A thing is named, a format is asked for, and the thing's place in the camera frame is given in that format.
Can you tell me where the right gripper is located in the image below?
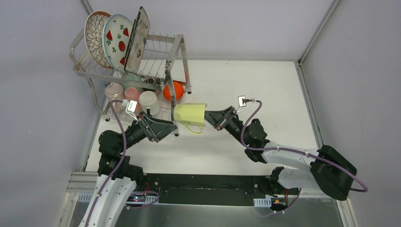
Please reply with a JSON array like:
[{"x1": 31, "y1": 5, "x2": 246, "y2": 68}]
[{"x1": 200, "y1": 106, "x2": 249, "y2": 147}]

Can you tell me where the yellow mug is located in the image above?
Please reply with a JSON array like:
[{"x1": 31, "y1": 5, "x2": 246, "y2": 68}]
[{"x1": 174, "y1": 103, "x2": 207, "y2": 135}]

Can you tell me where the white mug dark rim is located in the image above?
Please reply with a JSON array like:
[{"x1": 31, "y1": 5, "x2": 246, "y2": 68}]
[{"x1": 139, "y1": 91, "x2": 160, "y2": 116}]

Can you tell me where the pink cup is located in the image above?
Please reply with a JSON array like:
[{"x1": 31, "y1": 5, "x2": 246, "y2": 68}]
[{"x1": 124, "y1": 87, "x2": 141, "y2": 102}]

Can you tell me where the orange plastic bowl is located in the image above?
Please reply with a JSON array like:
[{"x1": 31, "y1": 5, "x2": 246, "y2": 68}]
[{"x1": 163, "y1": 81, "x2": 184, "y2": 101}]

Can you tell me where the brown patterned small bowl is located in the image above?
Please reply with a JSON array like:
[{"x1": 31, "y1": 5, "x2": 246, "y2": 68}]
[{"x1": 142, "y1": 78, "x2": 161, "y2": 96}]

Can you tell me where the pink iridescent mug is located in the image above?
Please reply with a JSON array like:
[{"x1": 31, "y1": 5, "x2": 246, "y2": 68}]
[{"x1": 105, "y1": 83, "x2": 124, "y2": 113}]

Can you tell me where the mint green bowl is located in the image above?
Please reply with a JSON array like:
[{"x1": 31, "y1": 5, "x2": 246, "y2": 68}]
[{"x1": 122, "y1": 74, "x2": 142, "y2": 89}]

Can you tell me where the square flower pattern plate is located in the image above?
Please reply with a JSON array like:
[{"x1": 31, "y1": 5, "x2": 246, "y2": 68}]
[{"x1": 124, "y1": 6, "x2": 150, "y2": 74}]

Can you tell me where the watermelon pattern round plate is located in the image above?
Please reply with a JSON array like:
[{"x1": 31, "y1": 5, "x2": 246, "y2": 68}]
[{"x1": 102, "y1": 14, "x2": 133, "y2": 72}]

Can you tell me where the floral petal brown-rim plate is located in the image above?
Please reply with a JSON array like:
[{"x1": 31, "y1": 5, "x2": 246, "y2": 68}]
[{"x1": 84, "y1": 10, "x2": 112, "y2": 69}]

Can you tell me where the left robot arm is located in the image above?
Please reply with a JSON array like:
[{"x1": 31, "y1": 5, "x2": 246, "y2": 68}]
[{"x1": 79, "y1": 113, "x2": 178, "y2": 227}]

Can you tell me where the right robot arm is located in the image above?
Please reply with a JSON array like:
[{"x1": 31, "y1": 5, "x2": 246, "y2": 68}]
[{"x1": 204, "y1": 106, "x2": 357, "y2": 201}]

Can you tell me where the stainless steel dish rack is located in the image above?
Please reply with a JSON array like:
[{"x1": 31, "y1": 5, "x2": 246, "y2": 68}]
[{"x1": 69, "y1": 30, "x2": 192, "y2": 121}]

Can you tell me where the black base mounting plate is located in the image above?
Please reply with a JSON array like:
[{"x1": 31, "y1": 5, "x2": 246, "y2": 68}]
[{"x1": 114, "y1": 173, "x2": 298, "y2": 208}]

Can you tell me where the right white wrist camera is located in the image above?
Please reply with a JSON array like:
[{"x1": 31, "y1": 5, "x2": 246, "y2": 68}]
[{"x1": 235, "y1": 96, "x2": 258, "y2": 113}]

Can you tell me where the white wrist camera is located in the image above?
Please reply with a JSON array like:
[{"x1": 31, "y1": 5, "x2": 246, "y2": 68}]
[
  {"x1": 122, "y1": 99, "x2": 138, "y2": 121},
  {"x1": 235, "y1": 96, "x2": 258, "y2": 113}
]

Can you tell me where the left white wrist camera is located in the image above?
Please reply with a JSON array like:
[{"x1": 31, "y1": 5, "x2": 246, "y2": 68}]
[{"x1": 122, "y1": 99, "x2": 138, "y2": 121}]

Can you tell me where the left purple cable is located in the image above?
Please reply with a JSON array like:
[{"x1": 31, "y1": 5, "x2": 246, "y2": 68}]
[{"x1": 84, "y1": 99, "x2": 160, "y2": 227}]

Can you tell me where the purple cable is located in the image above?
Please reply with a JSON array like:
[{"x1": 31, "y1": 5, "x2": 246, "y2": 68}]
[
  {"x1": 84, "y1": 99, "x2": 160, "y2": 227},
  {"x1": 240, "y1": 99, "x2": 369, "y2": 217}
]

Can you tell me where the aluminium frame rail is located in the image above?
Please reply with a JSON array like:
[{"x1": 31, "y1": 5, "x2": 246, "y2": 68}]
[{"x1": 294, "y1": 61, "x2": 324, "y2": 150}]

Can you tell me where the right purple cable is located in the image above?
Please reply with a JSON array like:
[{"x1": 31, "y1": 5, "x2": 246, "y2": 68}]
[{"x1": 240, "y1": 99, "x2": 369, "y2": 217}]

